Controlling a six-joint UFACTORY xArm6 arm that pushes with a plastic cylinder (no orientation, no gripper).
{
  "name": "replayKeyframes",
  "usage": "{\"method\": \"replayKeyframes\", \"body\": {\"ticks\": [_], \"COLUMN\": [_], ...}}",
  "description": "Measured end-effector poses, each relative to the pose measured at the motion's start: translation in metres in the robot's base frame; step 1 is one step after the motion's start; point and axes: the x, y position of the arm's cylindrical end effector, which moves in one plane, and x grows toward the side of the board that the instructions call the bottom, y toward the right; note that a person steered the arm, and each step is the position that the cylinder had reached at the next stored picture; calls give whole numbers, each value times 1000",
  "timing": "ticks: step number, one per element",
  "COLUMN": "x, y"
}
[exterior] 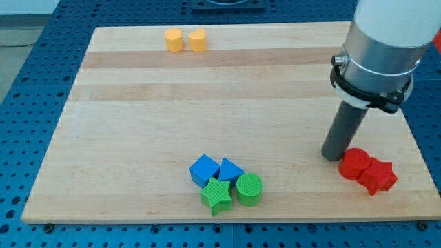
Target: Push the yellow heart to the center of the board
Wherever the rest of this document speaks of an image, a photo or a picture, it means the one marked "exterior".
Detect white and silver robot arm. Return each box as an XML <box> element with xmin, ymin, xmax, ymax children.
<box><xmin>330</xmin><ymin>0</ymin><xmax>440</xmax><ymax>113</ymax></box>

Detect wooden board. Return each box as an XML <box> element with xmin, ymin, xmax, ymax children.
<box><xmin>21</xmin><ymin>22</ymin><xmax>440</xmax><ymax>224</ymax></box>

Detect yellow heart block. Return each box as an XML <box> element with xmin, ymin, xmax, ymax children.
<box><xmin>188</xmin><ymin>28</ymin><xmax>207</xmax><ymax>52</ymax></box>

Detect blue cube block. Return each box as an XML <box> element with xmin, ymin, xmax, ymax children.
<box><xmin>189</xmin><ymin>154</ymin><xmax>221</xmax><ymax>188</ymax></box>

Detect blue triangle block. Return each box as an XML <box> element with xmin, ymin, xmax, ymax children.
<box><xmin>218</xmin><ymin>158</ymin><xmax>244</xmax><ymax>188</ymax></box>

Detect green cylinder block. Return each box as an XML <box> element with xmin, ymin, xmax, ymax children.
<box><xmin>236</xmin><ymin>173</ymin><xmax>263</xmax><ymax>207</ymax></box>

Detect green star block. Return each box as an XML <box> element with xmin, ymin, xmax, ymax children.
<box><xmin>200</xmin><ymin>177</ymin><xmax>232</xmax><ymax>216</ymax></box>

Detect yellow hexagon block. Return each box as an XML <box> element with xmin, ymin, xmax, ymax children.
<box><xmin>164</xmin><ymin>28</ymin><xmax>184</xmax><ymax>52</ymax></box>

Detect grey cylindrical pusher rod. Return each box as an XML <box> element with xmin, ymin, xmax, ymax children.
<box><xmin>321</xmin><ymin>101</ymin><xmax>367</xmax><ymax>161</ymax></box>

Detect red cylinder block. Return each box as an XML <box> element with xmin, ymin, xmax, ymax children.
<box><xmin>338</xmin><ymin>148</ymin><xmax>371</xmax><ymax>180</ymax></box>

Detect red star block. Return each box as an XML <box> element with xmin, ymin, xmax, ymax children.
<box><xmin>357</xmin><ymin>158</ymin><xmax>398</xmax><ymax>196</ymax></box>

